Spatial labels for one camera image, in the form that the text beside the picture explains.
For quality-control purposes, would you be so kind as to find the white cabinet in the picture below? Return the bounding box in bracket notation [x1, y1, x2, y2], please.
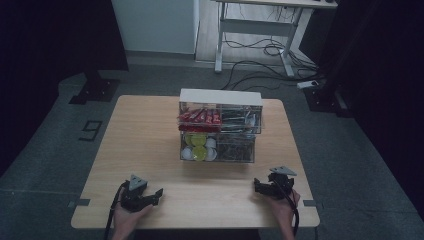
[111, 0, 200, 56]

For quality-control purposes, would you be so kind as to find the clear drawer with capsules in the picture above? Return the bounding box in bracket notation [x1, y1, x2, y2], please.
[179, 131, 218, 163]

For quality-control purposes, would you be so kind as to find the left hand-held gripper black cable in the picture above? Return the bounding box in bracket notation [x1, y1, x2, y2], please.
[103, 181, 129, 240]

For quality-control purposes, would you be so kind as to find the person's right hand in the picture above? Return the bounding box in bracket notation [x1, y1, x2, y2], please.
[268, 189, 302, 228]

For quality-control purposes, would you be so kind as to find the person's left hand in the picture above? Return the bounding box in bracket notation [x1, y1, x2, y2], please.
[112, 203, 154, 233]

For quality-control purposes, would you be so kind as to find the black stand foot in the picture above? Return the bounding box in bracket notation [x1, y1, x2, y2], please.
[303, 78, 353, 118]

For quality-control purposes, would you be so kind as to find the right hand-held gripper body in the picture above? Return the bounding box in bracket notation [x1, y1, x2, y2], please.
[266, 165, 298, 201]

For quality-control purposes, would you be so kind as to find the clear drawer with red packets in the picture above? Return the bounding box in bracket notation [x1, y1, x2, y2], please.
[178, 101, 223, 133]

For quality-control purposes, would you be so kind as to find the tangle of black cables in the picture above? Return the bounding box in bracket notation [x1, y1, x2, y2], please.
[222, 37, 318, 72]

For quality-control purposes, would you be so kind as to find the pile of brown sachets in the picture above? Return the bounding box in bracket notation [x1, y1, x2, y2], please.
[218, 135, 254, 162]

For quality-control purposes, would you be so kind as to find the clear drawer organizer white top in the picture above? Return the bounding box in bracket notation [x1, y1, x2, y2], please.
[178, 88, 264, 164]

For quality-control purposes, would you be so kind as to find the black stand base plate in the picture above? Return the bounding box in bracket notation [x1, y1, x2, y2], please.
[68, 69, 121, 105]

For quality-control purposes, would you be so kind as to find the row of red packets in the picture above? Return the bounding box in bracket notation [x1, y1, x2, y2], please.
[178, 108, 223, 133]

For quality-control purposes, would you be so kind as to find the pile of dark silver packets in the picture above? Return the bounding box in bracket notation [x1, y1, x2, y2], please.
[221, 109, 258, 132]

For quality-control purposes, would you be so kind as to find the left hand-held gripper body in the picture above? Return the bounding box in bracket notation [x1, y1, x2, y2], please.
[119, 173, 153, 213]

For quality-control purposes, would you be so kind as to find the clear drawer with dark packets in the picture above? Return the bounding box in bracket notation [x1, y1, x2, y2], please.
[219, 103, 263, 135]

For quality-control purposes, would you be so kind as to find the right hand-held gripper black cable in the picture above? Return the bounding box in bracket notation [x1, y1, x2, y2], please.
[273, 178, 300, 237]

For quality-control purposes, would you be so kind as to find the white desk with metal legs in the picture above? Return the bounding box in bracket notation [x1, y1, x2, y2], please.
[213, 0, 338, 78]

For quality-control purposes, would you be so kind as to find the black floor cable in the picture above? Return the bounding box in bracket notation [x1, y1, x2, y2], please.
[220, 60, 319, 92]

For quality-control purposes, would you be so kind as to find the white power strip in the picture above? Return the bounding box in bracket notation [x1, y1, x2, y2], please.
[296, 79, 320, 90]

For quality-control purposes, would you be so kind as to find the dark curtain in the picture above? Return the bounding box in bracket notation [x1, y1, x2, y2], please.
[318, 0, 424, 221]
[0, 0, 130, 176]

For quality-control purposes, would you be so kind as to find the hand-held gripper black cable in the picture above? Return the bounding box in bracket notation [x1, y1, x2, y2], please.
[103, 181, 129, 240]
[273, 178, 300, 237]

